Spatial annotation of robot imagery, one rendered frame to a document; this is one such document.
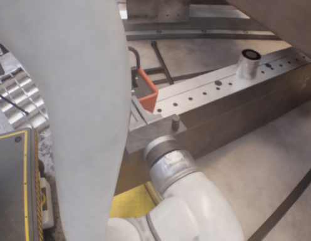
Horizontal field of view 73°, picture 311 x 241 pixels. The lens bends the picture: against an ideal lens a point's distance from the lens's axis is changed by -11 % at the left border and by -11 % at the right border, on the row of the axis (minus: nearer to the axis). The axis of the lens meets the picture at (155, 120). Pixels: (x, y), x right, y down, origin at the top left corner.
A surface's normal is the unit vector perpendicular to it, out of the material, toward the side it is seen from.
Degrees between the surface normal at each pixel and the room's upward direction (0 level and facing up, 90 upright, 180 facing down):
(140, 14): 90
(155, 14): 90
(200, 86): 0
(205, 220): 15
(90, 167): 79
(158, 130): 0
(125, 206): 0
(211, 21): 72
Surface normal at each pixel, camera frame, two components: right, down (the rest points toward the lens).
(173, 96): 0.00, -0.65
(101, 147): 0.46, 0.60
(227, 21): 0.07, 0.52
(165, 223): -0.36, -0.50
